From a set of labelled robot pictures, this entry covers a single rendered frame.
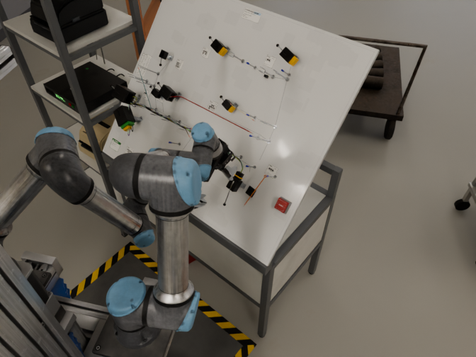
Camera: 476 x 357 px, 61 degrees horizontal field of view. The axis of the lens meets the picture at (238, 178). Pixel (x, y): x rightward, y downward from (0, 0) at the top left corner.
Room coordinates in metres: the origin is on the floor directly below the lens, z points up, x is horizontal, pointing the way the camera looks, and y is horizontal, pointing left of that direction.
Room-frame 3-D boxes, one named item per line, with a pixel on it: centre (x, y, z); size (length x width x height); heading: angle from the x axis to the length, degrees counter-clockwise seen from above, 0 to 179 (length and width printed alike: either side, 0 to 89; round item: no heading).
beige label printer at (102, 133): (1.99, 0.85, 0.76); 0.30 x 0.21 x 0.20; 144
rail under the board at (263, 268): (1.35, 0.31, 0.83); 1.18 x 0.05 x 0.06; 51
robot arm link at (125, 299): (0.56, 0.32, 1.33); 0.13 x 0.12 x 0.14; 82
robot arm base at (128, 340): (0.56, 0.32, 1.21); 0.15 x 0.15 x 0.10
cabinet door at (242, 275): (1.19, 0.09, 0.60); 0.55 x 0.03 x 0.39; 51
